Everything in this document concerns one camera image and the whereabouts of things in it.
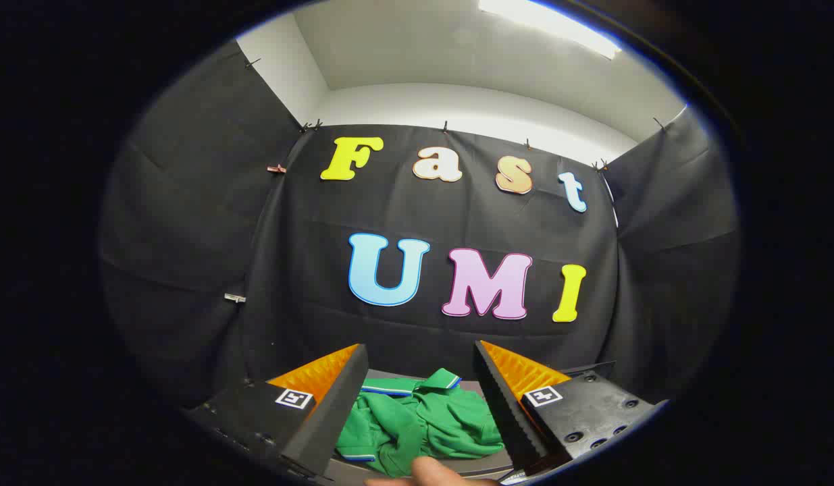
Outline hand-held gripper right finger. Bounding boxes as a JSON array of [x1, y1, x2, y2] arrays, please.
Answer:
[[473, 340, 669, 477]]

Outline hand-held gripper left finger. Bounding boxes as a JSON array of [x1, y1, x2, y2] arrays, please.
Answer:
[[184, 343, 370, 481]]

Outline green polo shirt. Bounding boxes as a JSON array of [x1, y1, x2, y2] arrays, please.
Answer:
[[334, 368, 505, 479]]

